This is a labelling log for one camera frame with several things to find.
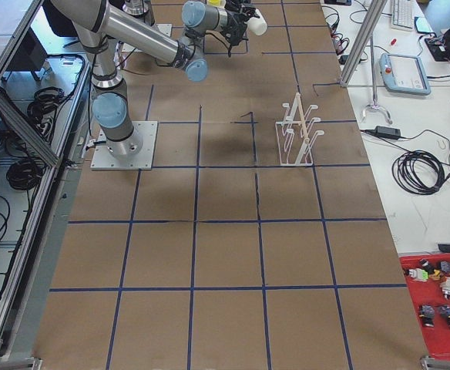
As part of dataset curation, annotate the white keyboard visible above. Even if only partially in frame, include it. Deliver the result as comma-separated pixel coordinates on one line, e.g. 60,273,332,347
390,0,414,31

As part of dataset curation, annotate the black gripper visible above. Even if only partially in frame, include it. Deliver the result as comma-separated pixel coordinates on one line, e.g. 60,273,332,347
221,0,257,43

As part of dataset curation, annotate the red parts tray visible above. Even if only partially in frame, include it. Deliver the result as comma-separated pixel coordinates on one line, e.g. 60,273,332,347
400,254,450,361

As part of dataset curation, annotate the white ikea cup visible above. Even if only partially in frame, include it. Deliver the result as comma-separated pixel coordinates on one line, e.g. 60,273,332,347
247,8,267,36

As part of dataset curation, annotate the black power adapter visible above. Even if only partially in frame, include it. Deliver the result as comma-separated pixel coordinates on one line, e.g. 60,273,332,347
374,126,401,140

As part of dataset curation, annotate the teach pendant tablet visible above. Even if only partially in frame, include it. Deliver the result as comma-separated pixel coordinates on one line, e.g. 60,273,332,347
379,53,431,96

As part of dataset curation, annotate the aluminium frame post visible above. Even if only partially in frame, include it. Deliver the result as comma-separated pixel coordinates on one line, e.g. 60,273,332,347
339,0,387,87

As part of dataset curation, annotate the coiled black cable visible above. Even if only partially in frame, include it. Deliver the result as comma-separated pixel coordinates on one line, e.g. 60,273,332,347
392,150,450,196

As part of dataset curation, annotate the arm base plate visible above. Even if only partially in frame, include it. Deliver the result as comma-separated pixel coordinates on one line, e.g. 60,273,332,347
90,121,158,170

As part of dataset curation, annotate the white wire cup rack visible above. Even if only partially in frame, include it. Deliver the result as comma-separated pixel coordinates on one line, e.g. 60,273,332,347
274,92,324,167

